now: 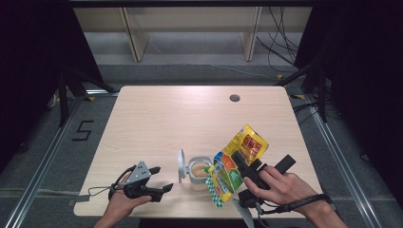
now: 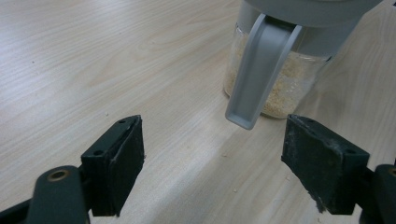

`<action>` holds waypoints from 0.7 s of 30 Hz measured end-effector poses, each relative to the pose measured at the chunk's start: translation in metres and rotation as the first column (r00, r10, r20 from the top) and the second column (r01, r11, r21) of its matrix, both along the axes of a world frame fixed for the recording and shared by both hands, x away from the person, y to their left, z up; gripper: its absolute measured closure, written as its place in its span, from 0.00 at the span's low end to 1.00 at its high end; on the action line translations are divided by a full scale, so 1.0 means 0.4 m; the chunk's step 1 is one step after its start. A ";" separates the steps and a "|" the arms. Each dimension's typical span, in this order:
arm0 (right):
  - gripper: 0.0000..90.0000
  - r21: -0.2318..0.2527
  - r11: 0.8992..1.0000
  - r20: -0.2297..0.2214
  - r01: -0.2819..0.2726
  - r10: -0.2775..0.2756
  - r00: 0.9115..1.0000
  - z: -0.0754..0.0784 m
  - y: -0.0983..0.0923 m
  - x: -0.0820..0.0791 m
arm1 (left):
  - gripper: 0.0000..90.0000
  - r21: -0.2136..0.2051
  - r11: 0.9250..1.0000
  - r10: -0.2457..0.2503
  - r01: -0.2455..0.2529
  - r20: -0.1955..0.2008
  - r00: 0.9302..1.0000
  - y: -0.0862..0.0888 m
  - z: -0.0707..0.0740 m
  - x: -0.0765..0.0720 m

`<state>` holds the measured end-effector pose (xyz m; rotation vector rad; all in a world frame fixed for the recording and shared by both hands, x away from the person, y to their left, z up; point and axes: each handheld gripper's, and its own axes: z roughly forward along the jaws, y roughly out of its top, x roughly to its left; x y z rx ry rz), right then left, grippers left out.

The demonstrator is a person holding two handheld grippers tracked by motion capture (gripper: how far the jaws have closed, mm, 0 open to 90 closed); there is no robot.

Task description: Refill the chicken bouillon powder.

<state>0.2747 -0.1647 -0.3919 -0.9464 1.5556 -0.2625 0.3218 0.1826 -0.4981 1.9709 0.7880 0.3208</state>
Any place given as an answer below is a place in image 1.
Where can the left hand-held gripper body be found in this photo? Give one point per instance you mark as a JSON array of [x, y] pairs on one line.
[[138, 175]]

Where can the person's left hand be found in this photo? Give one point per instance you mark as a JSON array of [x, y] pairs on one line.
[[120, 207]]

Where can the white jar with hinged lid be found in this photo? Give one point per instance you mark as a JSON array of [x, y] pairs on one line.
[[182, 164]]

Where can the aluminium floor rail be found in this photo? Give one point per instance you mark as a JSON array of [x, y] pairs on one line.
[[342, 167], [47, 158]]

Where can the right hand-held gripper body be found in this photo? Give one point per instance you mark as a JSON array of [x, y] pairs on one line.
[[250, 199]]

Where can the black curtain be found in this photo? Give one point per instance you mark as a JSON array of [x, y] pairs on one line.
[[364, 63], [25, 63]]

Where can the brown powder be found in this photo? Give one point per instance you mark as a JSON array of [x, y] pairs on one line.
[[199, 171]]

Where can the beige wooden desk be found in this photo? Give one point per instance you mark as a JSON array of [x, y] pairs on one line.
[[190, 19]]

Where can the grey tape strip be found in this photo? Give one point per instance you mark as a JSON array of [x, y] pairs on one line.
[[79, 199]]

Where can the black metal stand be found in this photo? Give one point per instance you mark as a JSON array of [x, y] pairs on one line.
[[322, 95], [63, 101]]

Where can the yellow black tape piece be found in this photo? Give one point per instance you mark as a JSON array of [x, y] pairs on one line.
[[297, 96], [91, 98], [280, 76]]

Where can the yellow spouted pouch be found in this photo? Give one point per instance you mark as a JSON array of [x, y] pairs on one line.
[[250, 142]]

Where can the person's right hand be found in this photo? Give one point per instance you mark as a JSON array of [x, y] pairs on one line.
[[288, 188]]

